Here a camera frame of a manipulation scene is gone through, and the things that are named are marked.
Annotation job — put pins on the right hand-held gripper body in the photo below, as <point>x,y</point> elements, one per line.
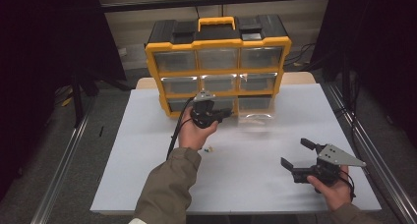
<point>341,156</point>

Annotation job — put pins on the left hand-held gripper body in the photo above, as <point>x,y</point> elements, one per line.
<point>203,114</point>

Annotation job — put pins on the clear plastic drawer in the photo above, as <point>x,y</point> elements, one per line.
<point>255,119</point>

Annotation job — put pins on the yellow black organizer cabinet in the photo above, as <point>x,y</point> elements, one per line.
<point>216,42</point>

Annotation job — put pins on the person's left hand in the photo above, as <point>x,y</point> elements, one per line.
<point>193,135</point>

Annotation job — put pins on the person's right hand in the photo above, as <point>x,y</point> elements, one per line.
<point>337,194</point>

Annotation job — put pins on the grid of clear bins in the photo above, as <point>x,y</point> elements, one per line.
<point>180,85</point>

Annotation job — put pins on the small black marker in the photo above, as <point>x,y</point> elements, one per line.
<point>101,131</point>

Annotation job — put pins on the black horizontal bar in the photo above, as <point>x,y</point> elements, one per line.
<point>164,4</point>

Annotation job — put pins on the black curtain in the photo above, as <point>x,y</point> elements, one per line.
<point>377,37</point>
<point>39,53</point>

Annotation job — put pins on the black metal stand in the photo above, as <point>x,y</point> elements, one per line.
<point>77,99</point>

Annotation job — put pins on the yellow floor scrap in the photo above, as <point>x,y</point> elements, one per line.
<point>67,101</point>

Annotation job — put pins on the aluminium floor rail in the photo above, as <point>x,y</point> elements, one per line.
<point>62,171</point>
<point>377,155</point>

